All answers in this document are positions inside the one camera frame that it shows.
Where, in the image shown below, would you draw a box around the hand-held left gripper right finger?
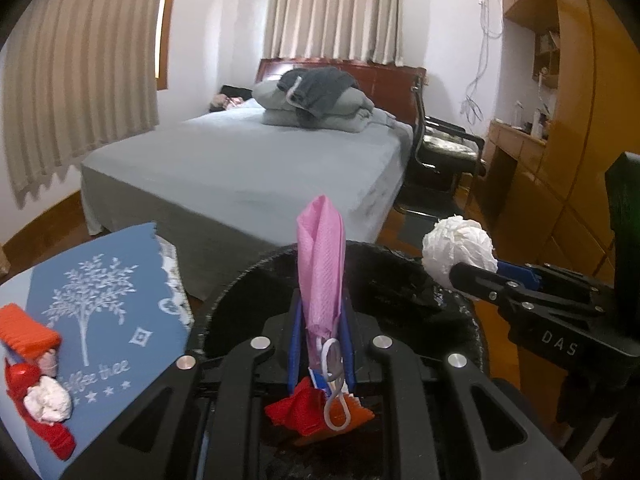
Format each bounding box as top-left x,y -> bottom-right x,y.
341,304 -> 584,480

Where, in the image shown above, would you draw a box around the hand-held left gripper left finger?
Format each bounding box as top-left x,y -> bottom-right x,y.
60,299 -> 308,480

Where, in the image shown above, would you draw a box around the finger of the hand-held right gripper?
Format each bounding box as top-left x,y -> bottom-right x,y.
448,262 -> 532,312
497,261 -> 617,302

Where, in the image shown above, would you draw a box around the tissue ball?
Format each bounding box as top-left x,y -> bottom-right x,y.
421,214 -> 499,292

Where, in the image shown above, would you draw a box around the orange foam net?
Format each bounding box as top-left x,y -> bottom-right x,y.
330,396 -> 375,426
0,304 -> 62,360

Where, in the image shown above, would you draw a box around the red mesh bag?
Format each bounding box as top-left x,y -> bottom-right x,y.
4,357 -> 77,462
263,377 -> 327,439

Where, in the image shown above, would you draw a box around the black trash bin with liner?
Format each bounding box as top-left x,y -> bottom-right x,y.
186,240 -> 493,480

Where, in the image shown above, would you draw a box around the pink face mask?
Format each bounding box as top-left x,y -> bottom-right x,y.
295,194 -> 354,434

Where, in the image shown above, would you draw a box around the small white tissue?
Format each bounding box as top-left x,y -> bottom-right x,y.
23,376 -> 74,424

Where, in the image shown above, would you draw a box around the patterned seat cushion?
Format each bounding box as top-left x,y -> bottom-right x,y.
421,135 -> 477,162

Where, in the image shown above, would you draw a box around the wooden wardrobe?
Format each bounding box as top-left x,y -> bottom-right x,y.
500,0 -> 640,292

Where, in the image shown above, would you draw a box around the black metal chair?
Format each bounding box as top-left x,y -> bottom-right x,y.
392,80 -> 487,222

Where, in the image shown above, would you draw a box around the bed with grey sheet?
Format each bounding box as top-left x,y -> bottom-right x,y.
81,105 -> 416,302

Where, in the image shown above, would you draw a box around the blue tree-print tablecloth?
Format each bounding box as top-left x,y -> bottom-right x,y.
25,222 -> 196,480

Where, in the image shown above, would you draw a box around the red wooden headboard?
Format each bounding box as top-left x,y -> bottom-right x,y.
256,57 -> 428,129

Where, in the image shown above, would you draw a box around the dark grey garment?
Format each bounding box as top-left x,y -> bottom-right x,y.
277,66 -> 359,129

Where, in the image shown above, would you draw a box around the folded grey duvet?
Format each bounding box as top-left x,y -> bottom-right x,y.
251,74 -> 396,134

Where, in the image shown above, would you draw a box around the pink cloth bundle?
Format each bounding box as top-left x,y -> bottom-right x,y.
208,92 -> 246,113

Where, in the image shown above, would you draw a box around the black bag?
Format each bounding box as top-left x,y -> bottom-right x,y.
219,84 -> 256,104

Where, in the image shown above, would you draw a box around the light blue table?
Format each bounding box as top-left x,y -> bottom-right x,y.
0,265 -> 66,480

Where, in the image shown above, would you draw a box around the narrow beige curtain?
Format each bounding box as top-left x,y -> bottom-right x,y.
263,0 -> 404,67

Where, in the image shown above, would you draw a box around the wide beige curtain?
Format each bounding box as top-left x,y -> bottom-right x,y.
0,0 -> 174,212

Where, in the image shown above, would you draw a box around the white wall cables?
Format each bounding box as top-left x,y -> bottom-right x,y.
459,0 -> 504,124

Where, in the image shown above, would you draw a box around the wooden window frame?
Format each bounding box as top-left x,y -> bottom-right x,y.
155,0 -> 181,92

